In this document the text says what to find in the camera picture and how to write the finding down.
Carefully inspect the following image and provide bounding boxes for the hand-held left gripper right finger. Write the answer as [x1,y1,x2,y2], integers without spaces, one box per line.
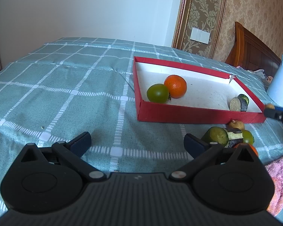
[168,133,265,183]

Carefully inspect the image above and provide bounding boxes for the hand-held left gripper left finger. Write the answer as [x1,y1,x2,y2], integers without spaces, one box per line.
[14,131,107,183]

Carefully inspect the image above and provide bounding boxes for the green cucumber piece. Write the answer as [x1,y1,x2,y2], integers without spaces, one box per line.
[237,94,250,106]
[201,126,229,147]

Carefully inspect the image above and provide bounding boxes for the red cardboard tray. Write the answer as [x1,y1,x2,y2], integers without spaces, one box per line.
[132,56,267,124]

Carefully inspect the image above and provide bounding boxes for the green tomato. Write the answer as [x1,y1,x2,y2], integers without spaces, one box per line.
[147,83,171,103]
[241,130,254,145]

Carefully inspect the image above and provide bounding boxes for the purple eggplant piece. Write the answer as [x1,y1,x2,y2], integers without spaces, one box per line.
[224,128,244,148]
[229,96,248,112]

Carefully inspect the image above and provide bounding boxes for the small orange tangerine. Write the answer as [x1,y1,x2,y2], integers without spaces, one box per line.
[233,143,258,157]
[164,75,187,98]

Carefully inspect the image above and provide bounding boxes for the white electric kettle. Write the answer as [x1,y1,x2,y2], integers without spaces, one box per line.
[266,53,283,107]

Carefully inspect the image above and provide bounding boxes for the teal checkered bedsheet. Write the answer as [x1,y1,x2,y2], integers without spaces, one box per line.
[0,37,283,222]

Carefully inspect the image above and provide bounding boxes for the pink terry towel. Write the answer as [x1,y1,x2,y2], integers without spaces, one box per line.
[265,154,283,216]

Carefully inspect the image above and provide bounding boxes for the wooden headboard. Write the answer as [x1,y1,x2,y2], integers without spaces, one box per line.
[225,21,281,72]

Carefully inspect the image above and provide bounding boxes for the white wall switch panel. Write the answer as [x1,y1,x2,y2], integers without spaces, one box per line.
[191,27,211,44]

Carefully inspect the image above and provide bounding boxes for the gold ornate wall frame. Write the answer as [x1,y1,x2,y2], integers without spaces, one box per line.
[172,0,230,58]

